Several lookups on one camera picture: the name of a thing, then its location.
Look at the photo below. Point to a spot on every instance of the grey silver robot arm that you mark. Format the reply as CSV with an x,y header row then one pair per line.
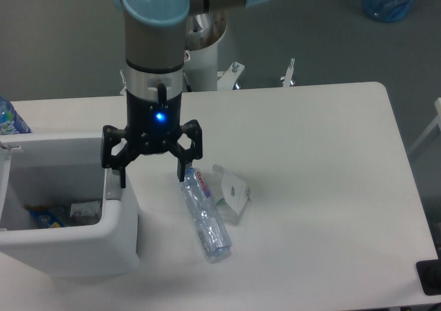
x,y
155,40

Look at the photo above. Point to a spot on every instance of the blue snack wrapper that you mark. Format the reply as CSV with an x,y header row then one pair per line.
x,y
45,217

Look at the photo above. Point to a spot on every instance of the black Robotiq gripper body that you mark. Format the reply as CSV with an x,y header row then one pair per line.
x,y
152,125

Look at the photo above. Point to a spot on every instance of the white frame at right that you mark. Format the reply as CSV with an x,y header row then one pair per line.
x,y
428,135

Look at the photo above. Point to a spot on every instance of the white push-lid trash can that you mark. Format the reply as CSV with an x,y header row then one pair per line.
x,y
64,171

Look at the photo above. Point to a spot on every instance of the black clamp device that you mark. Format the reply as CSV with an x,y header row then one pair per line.
x,y
429,274

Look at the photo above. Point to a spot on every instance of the silver foil wrapper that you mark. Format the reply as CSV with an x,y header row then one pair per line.
x,y
87,213

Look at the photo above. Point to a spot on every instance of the clear crushed plastic bottle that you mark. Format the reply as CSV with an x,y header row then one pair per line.
x,y
208,224

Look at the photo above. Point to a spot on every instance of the white crumpled paper carton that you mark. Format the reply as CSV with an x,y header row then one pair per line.
x,y
230,193

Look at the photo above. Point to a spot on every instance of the blue labelled bottle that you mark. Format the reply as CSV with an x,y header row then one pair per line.
x,y
11,121

